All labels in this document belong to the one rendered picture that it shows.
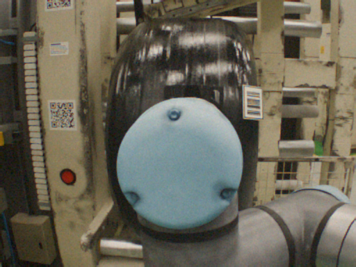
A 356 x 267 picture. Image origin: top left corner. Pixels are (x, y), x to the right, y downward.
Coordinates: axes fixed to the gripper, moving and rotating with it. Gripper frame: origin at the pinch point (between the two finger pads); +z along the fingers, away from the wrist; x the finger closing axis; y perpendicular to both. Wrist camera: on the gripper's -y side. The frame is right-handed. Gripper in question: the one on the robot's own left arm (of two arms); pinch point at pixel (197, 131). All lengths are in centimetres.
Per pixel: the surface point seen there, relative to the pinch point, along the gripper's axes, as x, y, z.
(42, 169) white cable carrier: 40.8, -14.2, 22.4
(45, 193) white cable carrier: 41, -21, 23
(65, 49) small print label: 31.8, 16.0, 18.1
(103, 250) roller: 22.3, -32.0, 15.4
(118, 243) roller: 18.5, -30.1, 16.2
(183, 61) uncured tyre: 2.9, 11.8, 5.3
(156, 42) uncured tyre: 8.2, 15.6, 8.5
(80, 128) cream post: 28.6, -2.9, 20.2
